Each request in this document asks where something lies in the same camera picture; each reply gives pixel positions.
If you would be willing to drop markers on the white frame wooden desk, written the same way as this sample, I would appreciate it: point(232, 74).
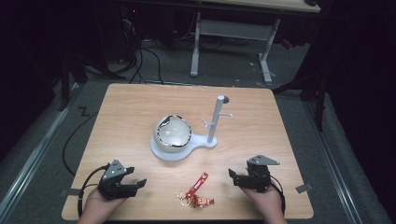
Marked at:
point(236, 29)

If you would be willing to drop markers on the black metal stand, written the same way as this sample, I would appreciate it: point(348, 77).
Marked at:
point(314, 90)
point(67, 81)

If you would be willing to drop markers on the metal floor rail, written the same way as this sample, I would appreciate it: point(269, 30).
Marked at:
point(34, 155)
point(333, 161)

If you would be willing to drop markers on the small red object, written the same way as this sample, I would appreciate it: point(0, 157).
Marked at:
point(287, 44)

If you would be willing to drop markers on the grey tape piece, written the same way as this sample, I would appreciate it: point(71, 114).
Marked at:
point(304, 188)
point(71, 192)

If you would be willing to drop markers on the person's right hand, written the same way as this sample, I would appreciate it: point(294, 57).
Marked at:
point(269, 205)

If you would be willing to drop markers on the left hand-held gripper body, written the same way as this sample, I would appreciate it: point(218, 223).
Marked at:
point(113, 186)

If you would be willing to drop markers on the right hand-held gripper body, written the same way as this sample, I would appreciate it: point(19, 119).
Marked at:
point(258, 175)

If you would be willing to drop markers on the person's left hand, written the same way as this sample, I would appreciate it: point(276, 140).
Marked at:
point(96, 208)

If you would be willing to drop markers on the white key rack stand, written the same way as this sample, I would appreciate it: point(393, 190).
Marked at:
point(199, 143)

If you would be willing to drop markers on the black computer tower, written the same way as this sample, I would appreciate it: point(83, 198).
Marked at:
point(129, 31)

